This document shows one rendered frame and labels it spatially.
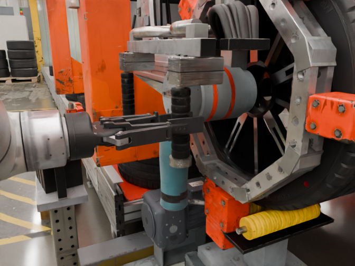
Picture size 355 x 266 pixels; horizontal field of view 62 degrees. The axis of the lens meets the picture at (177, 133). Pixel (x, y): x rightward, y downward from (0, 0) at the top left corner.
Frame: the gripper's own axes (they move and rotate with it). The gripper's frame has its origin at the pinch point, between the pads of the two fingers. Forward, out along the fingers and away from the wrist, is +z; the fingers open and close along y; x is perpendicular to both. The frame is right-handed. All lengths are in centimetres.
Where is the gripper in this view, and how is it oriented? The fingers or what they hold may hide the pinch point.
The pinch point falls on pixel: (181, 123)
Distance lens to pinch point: 55.3
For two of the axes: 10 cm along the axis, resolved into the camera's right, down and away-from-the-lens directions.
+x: 0.0, -9.6, -2.8
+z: 9.0, -1.2, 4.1
